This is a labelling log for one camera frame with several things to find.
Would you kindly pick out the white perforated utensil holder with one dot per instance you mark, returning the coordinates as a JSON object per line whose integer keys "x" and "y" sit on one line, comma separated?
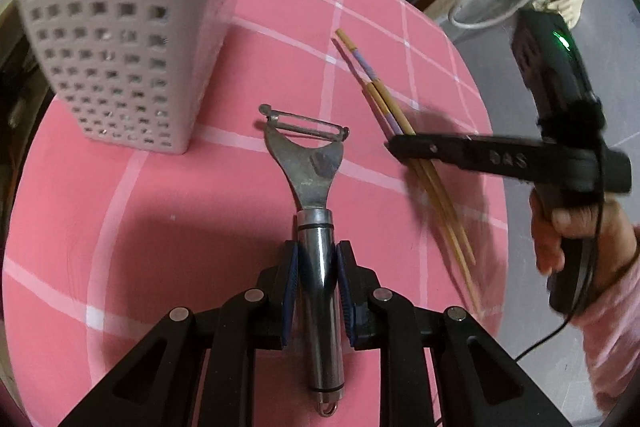
{"x": 115, "y": 32}

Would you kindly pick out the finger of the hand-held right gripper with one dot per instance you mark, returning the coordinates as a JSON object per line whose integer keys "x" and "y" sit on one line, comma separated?
{"x": 430, "y": 149}

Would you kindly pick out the person's right hand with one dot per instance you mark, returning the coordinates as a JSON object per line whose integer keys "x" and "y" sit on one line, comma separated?
{"x": 617, "y": 237}

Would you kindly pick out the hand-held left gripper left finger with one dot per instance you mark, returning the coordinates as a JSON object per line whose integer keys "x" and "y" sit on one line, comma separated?
{"x": 291, "y": 287}

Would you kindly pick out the pink checked tablecloth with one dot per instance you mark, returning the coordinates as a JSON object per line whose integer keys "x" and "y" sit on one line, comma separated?
{"x": 175, "y": 232}

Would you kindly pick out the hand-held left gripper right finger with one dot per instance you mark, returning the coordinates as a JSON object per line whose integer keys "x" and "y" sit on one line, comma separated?
{"x": 345, "y": 287}

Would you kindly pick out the person's right forearm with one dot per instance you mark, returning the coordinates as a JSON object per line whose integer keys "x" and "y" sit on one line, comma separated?
{"x": 615, "y": 337}

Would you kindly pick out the steel peeler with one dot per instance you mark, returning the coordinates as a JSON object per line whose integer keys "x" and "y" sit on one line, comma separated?
{"x": 315, "y": 187}

